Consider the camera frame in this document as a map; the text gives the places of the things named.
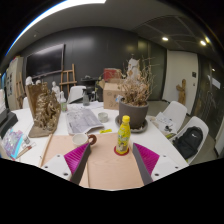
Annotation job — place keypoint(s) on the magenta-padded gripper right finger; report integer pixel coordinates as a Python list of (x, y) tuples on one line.
[(146, 158)]

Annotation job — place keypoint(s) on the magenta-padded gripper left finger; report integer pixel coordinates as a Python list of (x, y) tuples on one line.
[(76, 158)]

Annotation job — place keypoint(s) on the yellow drink bottle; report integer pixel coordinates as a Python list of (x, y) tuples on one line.
[(123, 136)]

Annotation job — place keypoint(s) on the beige dotted mug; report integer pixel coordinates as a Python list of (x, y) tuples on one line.
[(80, 139)]

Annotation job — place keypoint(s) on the flat round red coaster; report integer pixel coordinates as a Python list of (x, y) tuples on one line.
[(116, 153)]

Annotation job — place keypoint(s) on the dark grey round saucer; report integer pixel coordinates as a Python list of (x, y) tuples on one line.
[(140, 128)]

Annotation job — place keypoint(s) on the open grey magazine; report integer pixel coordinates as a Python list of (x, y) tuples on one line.
[(83, 120)]

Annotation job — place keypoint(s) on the yellow marker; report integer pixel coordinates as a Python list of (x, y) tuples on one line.
[(105, 131)]

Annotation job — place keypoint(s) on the white papers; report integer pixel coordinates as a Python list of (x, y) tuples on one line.
[(163, 121)]

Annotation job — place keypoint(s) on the black backpack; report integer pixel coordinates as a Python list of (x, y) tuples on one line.
[(188, 141)]

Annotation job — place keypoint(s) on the dried plant in grey pot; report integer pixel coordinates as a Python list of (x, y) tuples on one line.
[(135, 113)]

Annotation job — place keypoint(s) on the small white cup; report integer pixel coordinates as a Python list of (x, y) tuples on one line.
[(103, 117)]

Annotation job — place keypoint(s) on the paint brushes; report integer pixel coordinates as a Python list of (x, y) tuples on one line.
[(26, 150)]

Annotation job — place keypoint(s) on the small paint jar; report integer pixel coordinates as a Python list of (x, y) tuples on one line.
[(26, 139)]

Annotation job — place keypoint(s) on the white green bottle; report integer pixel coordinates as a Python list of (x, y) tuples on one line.
[(63, 103)]

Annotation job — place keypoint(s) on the white plastic chair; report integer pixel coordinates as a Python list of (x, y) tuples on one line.
[(25, 102), (76, 94), (196, 123), (178, 111)]

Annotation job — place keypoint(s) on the colourful flat book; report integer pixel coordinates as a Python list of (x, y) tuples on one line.
[(11, 143)]

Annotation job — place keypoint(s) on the brown cardboard box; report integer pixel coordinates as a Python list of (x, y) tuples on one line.
[(111, 95)]

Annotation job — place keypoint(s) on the white plaster bust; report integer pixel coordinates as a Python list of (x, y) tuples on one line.
[(55, 88), (29, 80)]

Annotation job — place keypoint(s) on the wooden figure statue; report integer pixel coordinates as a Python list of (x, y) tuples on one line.
[(181, 91)]

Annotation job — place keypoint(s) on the wooden easel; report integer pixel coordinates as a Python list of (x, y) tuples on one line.
[(68, 78)]

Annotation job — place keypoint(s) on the red box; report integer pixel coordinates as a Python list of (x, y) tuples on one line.
[(111, 74)]

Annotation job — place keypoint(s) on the white plaster figure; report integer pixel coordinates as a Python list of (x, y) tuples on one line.
[(133, 66)]

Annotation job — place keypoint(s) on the white display board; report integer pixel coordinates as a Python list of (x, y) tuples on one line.
[(14, 83)]

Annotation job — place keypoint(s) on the ceiling spot lights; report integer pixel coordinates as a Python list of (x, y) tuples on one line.
[(165, 39)]

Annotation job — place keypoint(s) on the long ceiling light strip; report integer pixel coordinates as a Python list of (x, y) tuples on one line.
[(43, 15)]

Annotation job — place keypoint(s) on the black wall screen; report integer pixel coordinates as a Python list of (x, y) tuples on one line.
[(45, 61)]

